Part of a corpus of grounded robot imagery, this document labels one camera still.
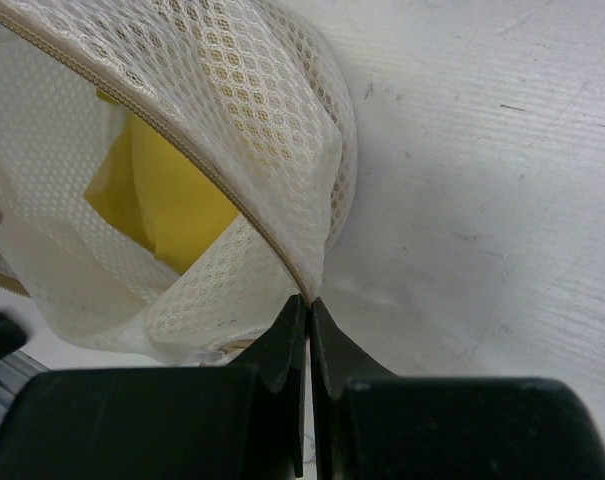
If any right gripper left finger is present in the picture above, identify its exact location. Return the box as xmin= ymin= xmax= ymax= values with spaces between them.
xmin=0 ymin=296 xmax=307 ymax=479

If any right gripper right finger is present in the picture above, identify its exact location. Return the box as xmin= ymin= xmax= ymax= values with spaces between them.
xmin=309 ymin=301 xmax=605 ymax=479

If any yellow bra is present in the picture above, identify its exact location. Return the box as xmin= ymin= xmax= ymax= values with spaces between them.
xmin=84 ymin=111 xmax=239 ymax=274

